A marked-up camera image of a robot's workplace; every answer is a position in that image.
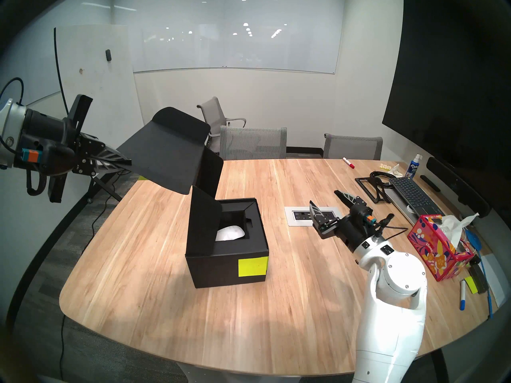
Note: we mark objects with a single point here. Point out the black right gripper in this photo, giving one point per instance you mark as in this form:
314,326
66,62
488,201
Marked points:
351,229

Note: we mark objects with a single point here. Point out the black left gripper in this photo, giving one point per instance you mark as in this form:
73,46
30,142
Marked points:
48,127

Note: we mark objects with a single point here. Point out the black cardboard box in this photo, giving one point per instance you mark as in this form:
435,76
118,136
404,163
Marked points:
167,151

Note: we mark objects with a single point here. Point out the white computer mouse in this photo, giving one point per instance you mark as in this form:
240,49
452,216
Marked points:
230,233

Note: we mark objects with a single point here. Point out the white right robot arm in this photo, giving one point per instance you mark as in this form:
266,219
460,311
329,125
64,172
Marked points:
391,306

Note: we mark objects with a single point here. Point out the red floral tissue box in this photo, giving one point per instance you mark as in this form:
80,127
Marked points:
435,250

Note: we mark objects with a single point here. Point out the silver table power outlet panel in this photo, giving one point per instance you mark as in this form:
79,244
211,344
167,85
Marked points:
299,216

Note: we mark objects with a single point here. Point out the black folding laptop stand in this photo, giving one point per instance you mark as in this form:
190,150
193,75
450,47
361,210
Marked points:
378,188

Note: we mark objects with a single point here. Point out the red capped whiteboard marker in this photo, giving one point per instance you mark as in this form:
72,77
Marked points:
348,162

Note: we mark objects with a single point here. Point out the small yellow white blocks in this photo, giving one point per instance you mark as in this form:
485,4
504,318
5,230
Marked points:
385,165

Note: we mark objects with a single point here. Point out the grey mesh office chair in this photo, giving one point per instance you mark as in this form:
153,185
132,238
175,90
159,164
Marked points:
253,143
353,147

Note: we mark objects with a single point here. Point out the mobile whiteboard on stand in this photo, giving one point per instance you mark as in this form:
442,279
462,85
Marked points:
100,87

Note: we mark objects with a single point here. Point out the crumpled white tissue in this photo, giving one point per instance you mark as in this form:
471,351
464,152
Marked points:
396,170

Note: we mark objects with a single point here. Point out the black keyboard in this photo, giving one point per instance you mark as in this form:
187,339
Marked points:
413,194

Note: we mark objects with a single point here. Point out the whiteboard cleaner spray bottle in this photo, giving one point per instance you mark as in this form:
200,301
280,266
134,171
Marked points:
412,170

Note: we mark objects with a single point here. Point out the large neon yellow sticky sheet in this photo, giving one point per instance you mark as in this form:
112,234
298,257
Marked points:
252,266

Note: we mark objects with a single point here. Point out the white tissue sheet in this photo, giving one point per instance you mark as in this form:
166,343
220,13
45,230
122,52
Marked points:
453,226

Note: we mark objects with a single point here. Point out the black video conference bar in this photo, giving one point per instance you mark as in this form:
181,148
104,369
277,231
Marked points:
459,186

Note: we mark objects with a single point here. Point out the grey office chair with armrests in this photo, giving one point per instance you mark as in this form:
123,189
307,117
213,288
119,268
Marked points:
213,109

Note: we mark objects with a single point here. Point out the blue capped whiteboard marker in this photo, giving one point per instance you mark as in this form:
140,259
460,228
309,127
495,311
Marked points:
462,294

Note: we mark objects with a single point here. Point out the yellow sticky note pad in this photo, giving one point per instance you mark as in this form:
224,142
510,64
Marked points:
471,285

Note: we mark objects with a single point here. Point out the black felt board eraser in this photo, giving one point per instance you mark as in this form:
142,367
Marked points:
479,278

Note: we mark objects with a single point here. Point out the white paper sheet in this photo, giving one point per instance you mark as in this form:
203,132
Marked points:
497,278

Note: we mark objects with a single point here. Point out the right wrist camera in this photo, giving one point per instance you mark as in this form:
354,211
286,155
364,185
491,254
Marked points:
369,218

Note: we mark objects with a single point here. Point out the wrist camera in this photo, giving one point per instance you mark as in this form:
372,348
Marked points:
369,218
40,154

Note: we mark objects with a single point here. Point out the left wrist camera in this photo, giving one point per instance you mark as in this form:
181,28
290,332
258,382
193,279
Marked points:
40,154

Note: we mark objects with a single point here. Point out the large black wall screen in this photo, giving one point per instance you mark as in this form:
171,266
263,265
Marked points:
447,87

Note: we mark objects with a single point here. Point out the large wall glass whiteboard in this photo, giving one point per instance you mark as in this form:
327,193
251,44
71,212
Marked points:
239,47

